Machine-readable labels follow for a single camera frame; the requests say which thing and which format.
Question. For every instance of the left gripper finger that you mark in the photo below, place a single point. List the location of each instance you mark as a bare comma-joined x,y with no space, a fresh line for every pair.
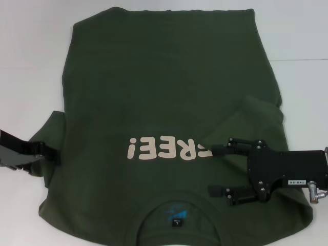
25,142
15,165

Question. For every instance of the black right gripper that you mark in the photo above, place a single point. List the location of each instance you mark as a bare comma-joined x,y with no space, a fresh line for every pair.
294,167

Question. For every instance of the dark green FREE t-shirt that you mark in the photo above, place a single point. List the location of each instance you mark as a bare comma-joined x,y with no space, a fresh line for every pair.
164,77

